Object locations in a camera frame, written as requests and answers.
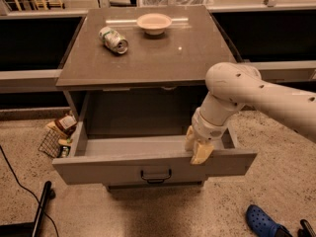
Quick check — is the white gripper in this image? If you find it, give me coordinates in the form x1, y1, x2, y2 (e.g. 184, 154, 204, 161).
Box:
185, 108, 228, 165

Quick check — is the grey top drawer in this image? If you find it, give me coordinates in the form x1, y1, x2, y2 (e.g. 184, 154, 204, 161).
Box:
53, 86, 256, 189

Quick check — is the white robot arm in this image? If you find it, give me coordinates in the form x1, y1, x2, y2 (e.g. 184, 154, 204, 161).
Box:
185, 62, 316, 165

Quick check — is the grey drawer cabinet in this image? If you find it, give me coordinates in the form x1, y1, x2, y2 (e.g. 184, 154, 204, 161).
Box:
54, 5, 246, 193

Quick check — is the blue croc shoe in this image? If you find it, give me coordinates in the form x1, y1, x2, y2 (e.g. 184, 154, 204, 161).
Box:
246, 204, 293, 237

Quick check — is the pale pink bowl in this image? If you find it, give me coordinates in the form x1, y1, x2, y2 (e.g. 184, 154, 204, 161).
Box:
136, 13, 172, 36

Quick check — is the green silver soda can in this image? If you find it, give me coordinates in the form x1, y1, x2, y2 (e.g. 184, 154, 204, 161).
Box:
99, 27, 128, 54

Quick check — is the black stand base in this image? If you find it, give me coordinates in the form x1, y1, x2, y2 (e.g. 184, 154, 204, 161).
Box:
0, 181, 54, 237

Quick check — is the wire basket with snacks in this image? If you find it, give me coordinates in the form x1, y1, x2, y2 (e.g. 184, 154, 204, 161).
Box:
39, 113, 77, 158

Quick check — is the black cable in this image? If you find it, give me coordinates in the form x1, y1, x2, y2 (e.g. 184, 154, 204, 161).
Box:
0, 145, 60, 237

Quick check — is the metal railing frame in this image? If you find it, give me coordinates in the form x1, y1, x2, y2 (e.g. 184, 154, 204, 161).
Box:
1, 0, 316, 93

